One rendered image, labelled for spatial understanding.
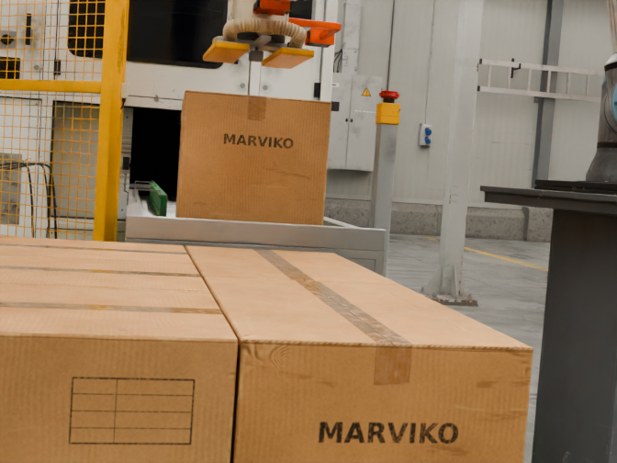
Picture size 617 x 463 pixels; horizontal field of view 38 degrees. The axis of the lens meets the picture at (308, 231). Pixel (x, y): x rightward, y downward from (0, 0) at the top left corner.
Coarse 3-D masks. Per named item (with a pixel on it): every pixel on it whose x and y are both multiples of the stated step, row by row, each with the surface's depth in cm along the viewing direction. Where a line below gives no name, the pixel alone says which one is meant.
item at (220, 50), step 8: (216, 40) 250; (224, 40) 252; (216, 48) 251; (224, 48) 250; (232, 48) 251; (240, 48) 251; (248, 48) 252; (208, 56) 270; (216, 56) 269; (224, 56) 268; (232, 56) 267; (240, 56) 265
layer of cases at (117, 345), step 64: (0, 256) 177; (64, 256) 185; (128, 256) 193; (192, 256) 203; (256, 256) 212; (320, 256) 223; (0, 320) 112; (64, 320) 115; (128, 320) 118; (192, 320) 122; (256, 320) 125; (320, 320) 129; (384, 320) 133; (448, 320) 137; (0, 384) 106; (64, 384) 107; (128, 384) 109; (192, 384) 110; (256, 384) 112; (320, 384) 114; (384, 384) 115; (448, 384) 117; (512, 384) 119; (0, 448) 106; (64, 448) 108; (128, 448) 109; (192, 448) 111; (256, 448) 113; (320, 448) 114; (384, 448) 116; (448, 448) 118; (512, 448) 120
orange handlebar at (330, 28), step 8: (272, 0) 235; (280, 0) 234; (288, 0) 234; (304, 24) 275; (312, 24) 275; (320, 24) 276; (328, 24) 276; (336, 24) 277; (320, 32) 297; (328, 32) 286; (336, 32) 284
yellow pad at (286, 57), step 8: (280, 48) 255; (288, 48) 254; (296, 48) 257; (272, 56) 267; (280, 56) 259; (288, 56) 258; (296, 56) 257; (304, 56) 256; (312, 56) 256; (264, 64) 282; (272, 64) 280; (280, 64) 279; (288, 64) 277; (296, 64) 276
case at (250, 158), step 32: (192, 96) 237; (224, 96) 239; (256, 96) 240; (192, 128) 238; (224, 128) 239; (256, 128) 241; (288, 128) 242; (320, 128) 243; (192, 160) 239; (224, 160) 240; (256, 160) 241; (288, 160) 243; (320, 160) 244; (192, 192) 239; (224, 192) 241; (256, 192) 242; (288, 192) 243; (320, 192) 245; (320, 224) 246
